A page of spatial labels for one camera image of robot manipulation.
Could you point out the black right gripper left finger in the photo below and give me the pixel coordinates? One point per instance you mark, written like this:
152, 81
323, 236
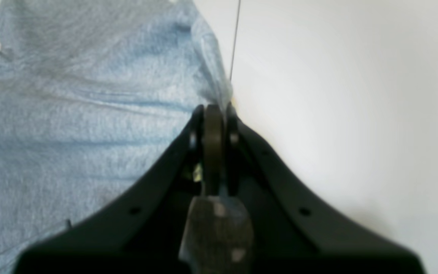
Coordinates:
142, 230

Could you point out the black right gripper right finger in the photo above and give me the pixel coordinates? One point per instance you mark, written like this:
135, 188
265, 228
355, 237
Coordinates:
295, 231

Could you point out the grey T-shirt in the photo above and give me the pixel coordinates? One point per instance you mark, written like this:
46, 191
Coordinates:
91, 93

